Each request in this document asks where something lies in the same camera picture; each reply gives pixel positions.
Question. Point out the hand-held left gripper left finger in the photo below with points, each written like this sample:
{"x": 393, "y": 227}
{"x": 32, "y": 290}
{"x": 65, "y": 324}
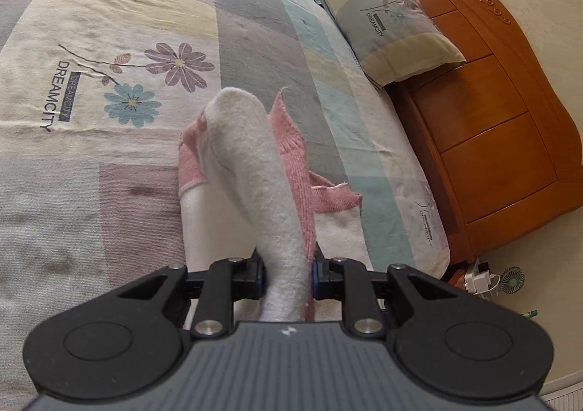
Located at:
{"x": 260, "y": 276}

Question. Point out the pink and white knit sweater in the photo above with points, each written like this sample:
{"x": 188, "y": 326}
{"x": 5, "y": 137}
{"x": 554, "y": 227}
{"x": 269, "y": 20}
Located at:
{"x": 259, "y": 174}

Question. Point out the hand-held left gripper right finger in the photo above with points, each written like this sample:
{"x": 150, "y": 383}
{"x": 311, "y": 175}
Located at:
{"x": 315, "y": 279}

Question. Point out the small desk fan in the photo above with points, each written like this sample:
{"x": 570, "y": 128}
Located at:
{"x": 512, "y": 281}

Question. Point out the white power strip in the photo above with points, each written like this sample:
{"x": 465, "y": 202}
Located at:
{"x": 480, "y": 281}

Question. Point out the bed with patchwork sheet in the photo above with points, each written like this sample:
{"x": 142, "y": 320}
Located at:
{"x": 114, "y": 165}

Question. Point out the wooden headboard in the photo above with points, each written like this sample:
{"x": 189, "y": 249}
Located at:
{"x": 492, "y": 119}

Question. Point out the large flower print pillow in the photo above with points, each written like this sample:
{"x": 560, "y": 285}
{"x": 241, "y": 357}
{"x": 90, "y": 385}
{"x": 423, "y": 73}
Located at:
{"x": 387, "y": 19}

